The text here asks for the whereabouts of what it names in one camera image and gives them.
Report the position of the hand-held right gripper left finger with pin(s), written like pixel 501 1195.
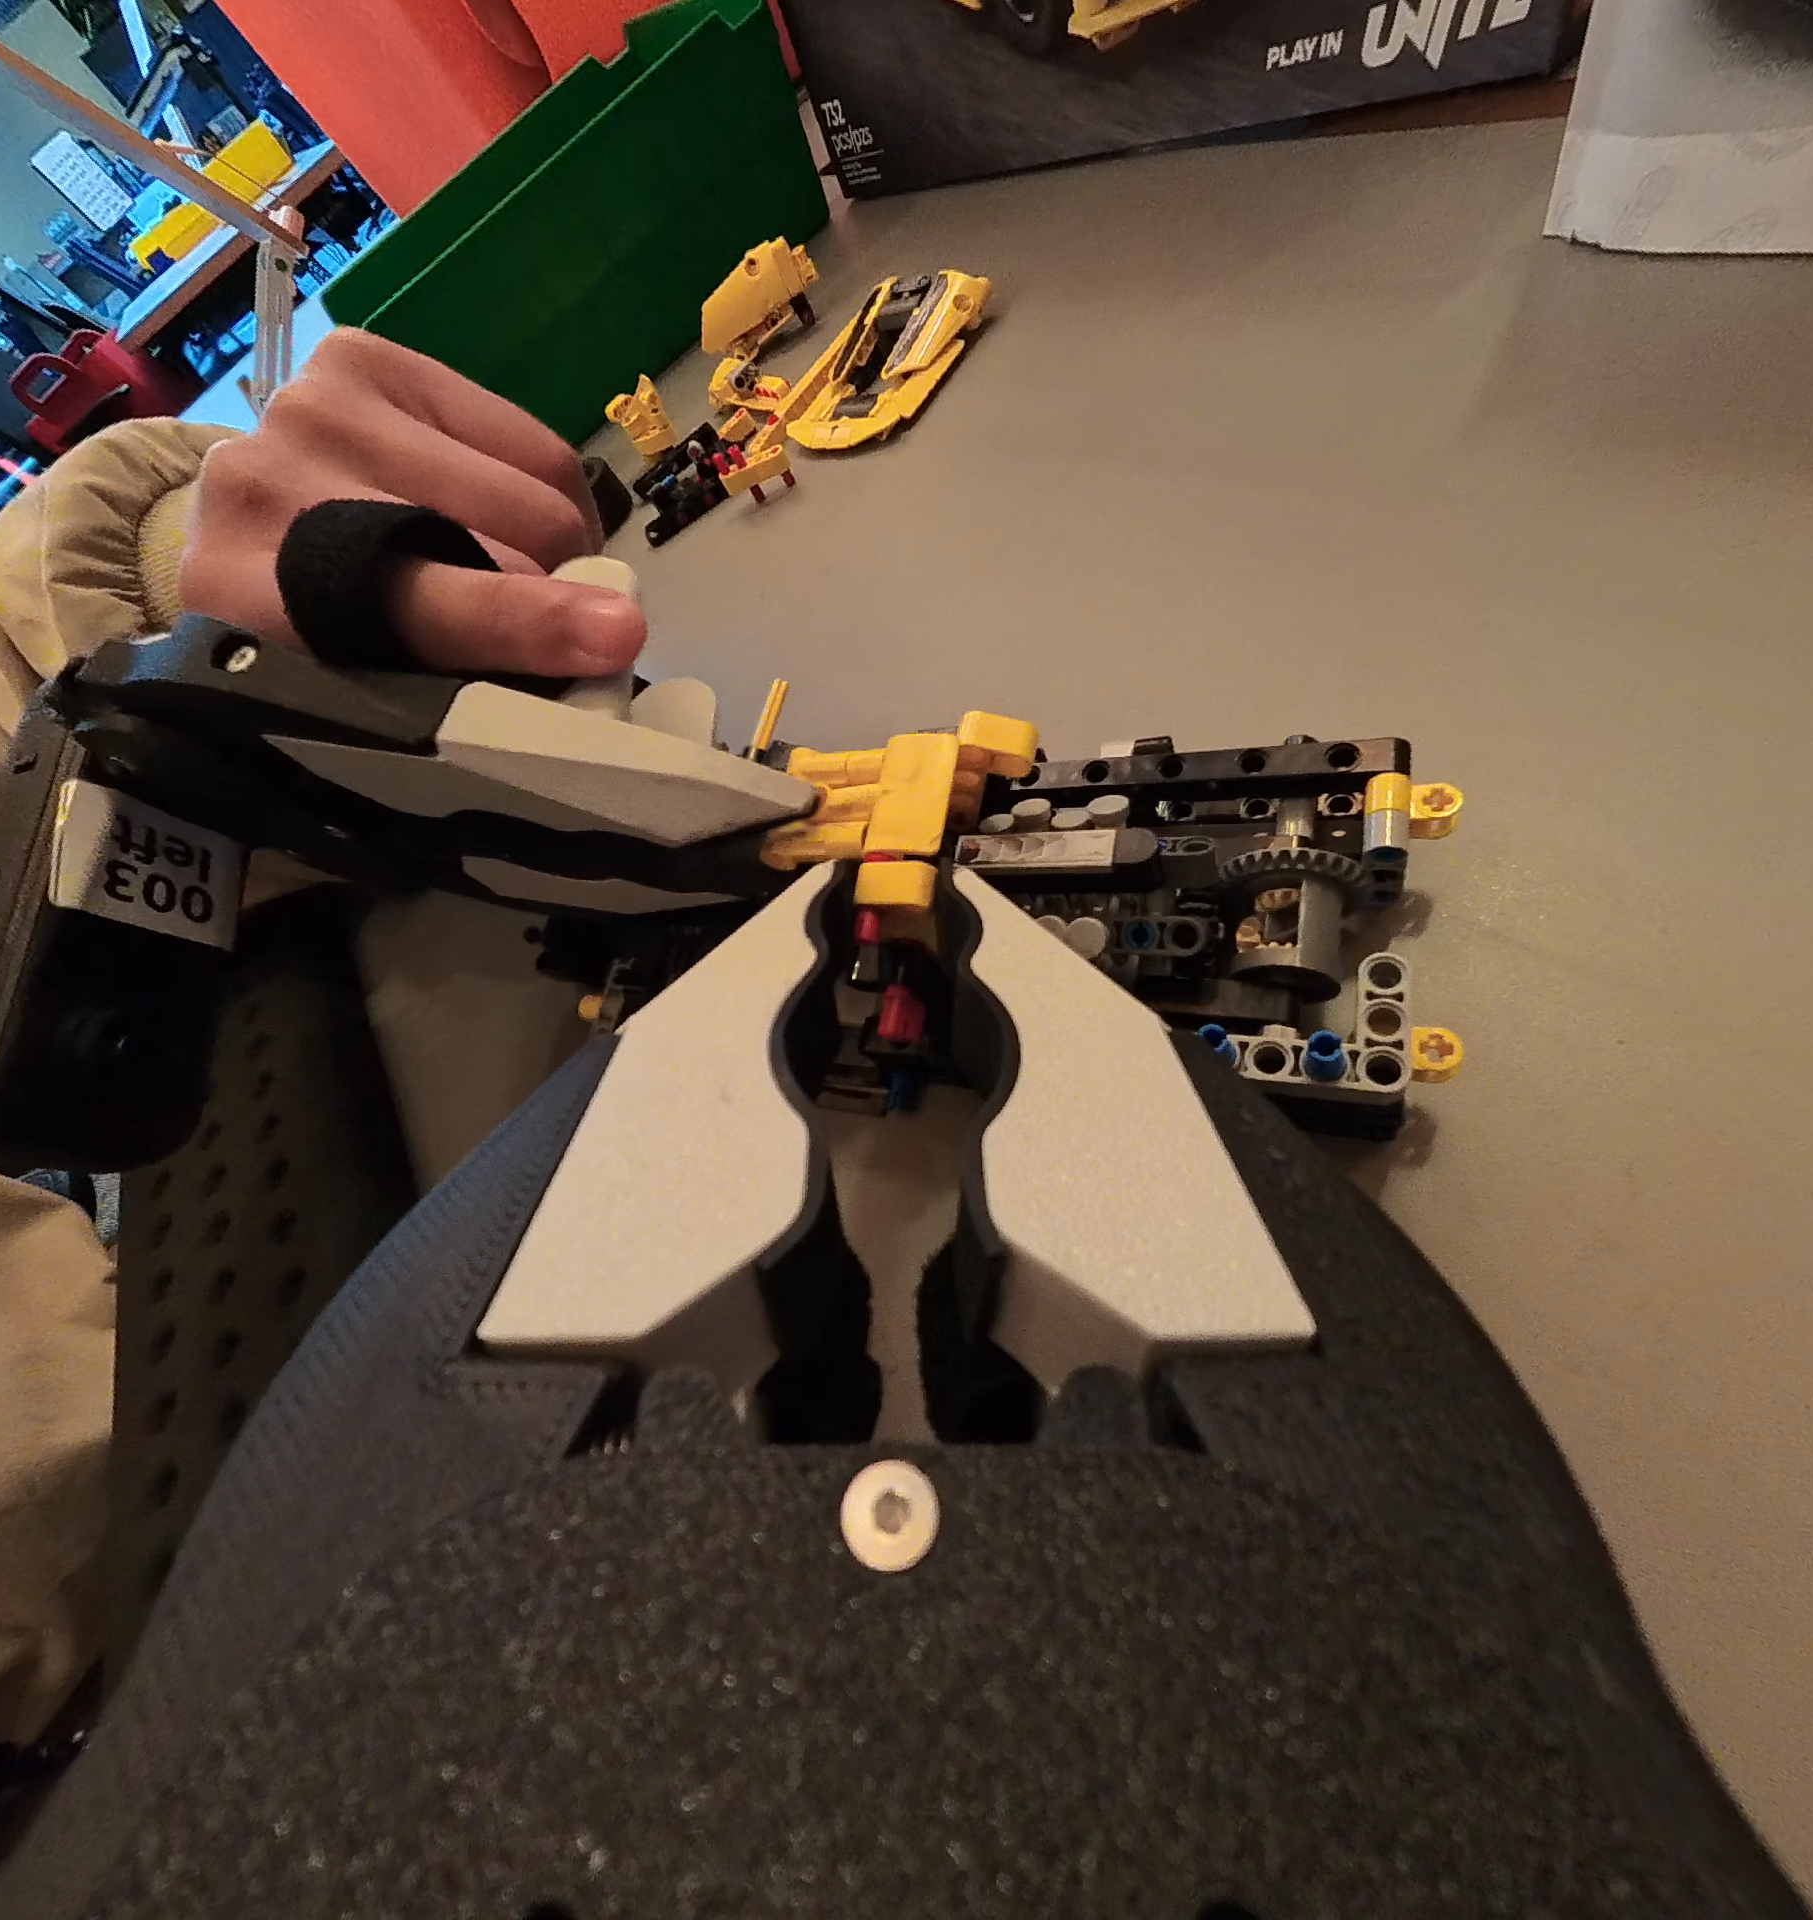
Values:
pixel 651 1184

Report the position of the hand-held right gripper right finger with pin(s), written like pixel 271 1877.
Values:
pixel 1131 1184

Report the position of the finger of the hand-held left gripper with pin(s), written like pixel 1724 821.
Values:
pixel 606 764
pixel 621 884

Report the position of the black toy car chassis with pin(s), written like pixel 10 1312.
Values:
pixel 1220 884

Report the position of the person's left forearm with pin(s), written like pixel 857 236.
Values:
pixel 36 599

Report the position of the grey desk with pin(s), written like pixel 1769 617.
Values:
pixel 1370 524

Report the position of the person's left hand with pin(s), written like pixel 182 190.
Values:
pixel 336 435

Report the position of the black toy subassembly red pins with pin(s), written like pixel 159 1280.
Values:
pixel 673 486

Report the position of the yellow toy beam red pins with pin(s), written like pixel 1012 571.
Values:
pixel 763 464

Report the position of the yellow toy car side panel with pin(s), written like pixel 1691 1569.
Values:
pixel 890 360

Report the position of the yellow toy hood section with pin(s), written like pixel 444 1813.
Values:
pixel 757 293

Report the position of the green plastic bin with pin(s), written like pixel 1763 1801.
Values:
pixel 577 270

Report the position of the yellow storage bin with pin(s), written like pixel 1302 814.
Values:
pixel 230 165

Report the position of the red plastic bin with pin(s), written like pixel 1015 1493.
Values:
pixel 440 89

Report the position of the dark toy set box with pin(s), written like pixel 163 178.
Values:
pixel 1071 104

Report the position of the instruction booklet yellow car cover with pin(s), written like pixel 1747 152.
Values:
pixel 1714 120

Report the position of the small yellow toy bracket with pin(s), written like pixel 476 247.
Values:
pixel 642 415

